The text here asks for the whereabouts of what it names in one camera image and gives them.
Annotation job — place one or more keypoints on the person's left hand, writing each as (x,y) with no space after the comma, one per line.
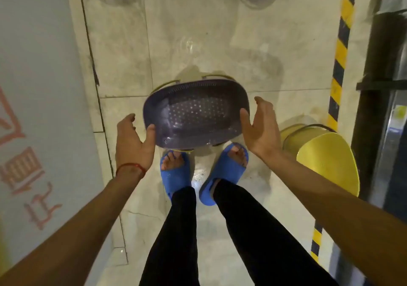
(130,149)

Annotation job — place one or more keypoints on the blue left slipper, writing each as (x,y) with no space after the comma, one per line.
(176,181)

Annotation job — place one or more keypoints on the person's right forearm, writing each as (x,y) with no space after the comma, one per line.
(334,206)

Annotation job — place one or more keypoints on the person's left forearm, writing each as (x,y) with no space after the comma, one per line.
(79,225)

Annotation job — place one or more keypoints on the black metal shelf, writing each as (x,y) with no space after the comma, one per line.
(378,57)

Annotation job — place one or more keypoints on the yellow grey display platform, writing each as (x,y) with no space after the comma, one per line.
(41,73)

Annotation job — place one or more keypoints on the person's right hand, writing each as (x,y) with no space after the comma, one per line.
(264,136)

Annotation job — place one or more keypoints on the blue right slipper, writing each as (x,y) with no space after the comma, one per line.
(225,168)

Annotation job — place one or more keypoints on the blue slipper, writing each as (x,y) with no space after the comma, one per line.
(176,181)
(225,168)

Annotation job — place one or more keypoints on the black trousers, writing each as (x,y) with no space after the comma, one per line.
(178,247)

